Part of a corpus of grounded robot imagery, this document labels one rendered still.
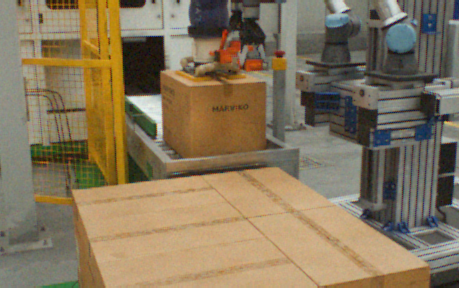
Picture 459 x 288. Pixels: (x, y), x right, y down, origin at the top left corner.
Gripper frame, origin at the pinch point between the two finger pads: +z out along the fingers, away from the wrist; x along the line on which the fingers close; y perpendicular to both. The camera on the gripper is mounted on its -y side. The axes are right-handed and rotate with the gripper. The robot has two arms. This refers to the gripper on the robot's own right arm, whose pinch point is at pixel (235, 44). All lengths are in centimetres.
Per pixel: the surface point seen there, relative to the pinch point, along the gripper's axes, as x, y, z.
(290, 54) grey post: 137, -213, 34
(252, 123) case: -13, 61, 33
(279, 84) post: 22.7, 13.1, 22.8
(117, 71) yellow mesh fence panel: -69, -7, 13
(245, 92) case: -17, 60, 17
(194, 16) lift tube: -35, 35, -19
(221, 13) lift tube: -22.5, 39.6, -20.4
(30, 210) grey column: -122, -1, 88
